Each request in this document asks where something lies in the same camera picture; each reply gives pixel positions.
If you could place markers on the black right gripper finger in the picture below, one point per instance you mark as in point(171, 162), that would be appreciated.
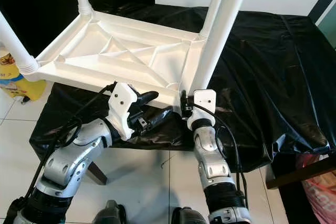
point(184, 101)

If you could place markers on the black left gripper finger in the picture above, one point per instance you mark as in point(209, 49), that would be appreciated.
point(147, 97)
point(160, 117)

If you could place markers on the white plastic children table top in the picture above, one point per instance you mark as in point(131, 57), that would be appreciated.
point(121, 48)

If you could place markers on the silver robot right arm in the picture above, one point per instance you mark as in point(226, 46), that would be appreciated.
point(215, 163)

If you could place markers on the black shiny table cloth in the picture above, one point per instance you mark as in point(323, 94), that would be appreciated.
point(278, 82)

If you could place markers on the grey robot right leg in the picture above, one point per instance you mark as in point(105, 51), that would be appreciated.
point(189, 216)

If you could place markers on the yellow cardboard box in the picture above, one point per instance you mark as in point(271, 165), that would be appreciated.
point(21, 85)

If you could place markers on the pink patterned bag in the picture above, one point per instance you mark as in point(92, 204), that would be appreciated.
point(320, 192)

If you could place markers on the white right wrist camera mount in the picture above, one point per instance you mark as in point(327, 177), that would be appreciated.
point(205, 102)

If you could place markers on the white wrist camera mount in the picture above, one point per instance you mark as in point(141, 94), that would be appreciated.
point(122, 106)
point(205, 102)

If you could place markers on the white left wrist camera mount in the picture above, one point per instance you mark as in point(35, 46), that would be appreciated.
point(122, 106)

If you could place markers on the dark grey door frame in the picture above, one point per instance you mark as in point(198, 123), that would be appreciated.
point(323, 6)

